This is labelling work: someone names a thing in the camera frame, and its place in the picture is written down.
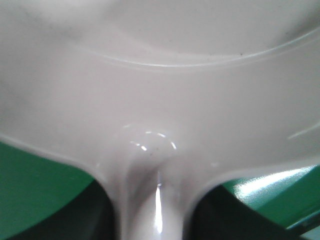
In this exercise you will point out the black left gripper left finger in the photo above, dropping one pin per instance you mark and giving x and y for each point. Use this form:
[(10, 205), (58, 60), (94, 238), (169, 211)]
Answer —
[(59, 213)]

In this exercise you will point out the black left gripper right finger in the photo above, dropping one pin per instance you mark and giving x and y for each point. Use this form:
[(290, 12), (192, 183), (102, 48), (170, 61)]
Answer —
[(219, 215)]

